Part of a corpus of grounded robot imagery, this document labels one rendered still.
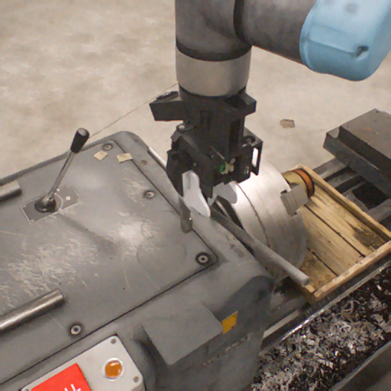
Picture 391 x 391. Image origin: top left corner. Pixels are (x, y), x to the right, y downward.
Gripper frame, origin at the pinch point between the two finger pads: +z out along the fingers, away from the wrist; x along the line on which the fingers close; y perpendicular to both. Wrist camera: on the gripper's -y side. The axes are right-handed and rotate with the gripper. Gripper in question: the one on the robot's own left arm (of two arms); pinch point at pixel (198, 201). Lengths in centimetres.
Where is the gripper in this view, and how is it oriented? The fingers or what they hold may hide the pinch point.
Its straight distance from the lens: 62.2
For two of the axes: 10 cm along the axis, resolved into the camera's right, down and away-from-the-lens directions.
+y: 5.6, 6.0, -5.7
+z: 0.0, 6.9, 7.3
